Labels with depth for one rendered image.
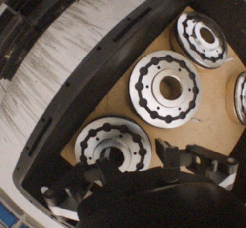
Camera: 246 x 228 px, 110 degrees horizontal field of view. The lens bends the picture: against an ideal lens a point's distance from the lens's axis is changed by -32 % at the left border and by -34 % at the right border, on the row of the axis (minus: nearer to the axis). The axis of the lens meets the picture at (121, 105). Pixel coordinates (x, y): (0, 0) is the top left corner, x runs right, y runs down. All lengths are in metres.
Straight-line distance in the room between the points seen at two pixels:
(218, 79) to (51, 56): 0.41
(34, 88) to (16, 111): 0.11
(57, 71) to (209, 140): 0.38
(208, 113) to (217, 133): 0.05
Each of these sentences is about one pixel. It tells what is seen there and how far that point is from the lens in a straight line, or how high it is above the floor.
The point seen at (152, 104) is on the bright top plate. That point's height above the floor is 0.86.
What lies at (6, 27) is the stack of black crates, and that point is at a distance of 1.10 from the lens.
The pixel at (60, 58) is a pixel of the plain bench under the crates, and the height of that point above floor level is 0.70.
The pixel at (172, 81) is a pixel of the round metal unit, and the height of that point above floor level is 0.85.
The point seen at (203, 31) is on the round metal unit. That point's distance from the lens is 0.24.
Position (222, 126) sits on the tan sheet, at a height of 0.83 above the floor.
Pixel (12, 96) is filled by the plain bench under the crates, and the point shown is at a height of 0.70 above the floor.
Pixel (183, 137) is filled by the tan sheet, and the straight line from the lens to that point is 0.21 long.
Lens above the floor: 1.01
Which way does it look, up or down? 88 degrees down
